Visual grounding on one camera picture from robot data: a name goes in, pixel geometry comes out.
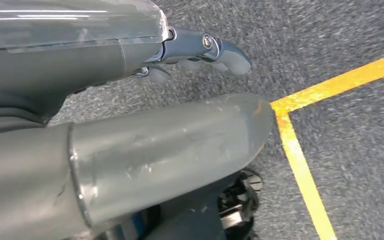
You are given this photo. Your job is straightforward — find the yellow floor tape square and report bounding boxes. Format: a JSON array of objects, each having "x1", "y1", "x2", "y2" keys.
[{"x1": 269, "y1": 49, "x2": 384, "y2": 240}]

